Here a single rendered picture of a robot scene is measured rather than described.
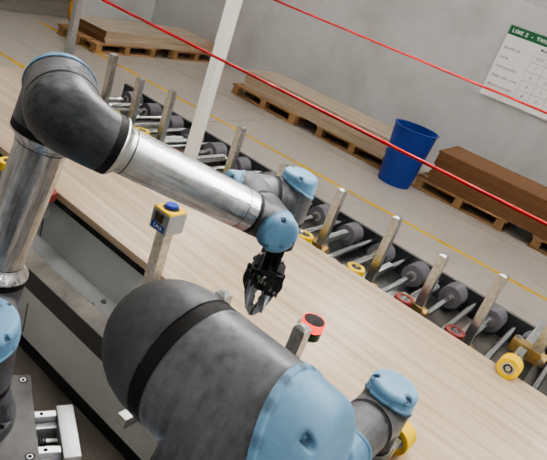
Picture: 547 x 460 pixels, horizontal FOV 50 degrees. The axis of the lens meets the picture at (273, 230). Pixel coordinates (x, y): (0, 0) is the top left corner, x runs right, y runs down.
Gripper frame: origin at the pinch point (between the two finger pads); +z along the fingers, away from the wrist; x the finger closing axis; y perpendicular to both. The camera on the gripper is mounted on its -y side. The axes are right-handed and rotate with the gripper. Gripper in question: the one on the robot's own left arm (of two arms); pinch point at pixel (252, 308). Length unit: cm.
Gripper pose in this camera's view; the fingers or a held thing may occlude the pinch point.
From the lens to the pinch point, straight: 136.8
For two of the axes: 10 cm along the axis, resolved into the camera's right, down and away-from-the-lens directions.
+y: -1.0, 4.0, -9.1
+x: 9.5, 3.2, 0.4
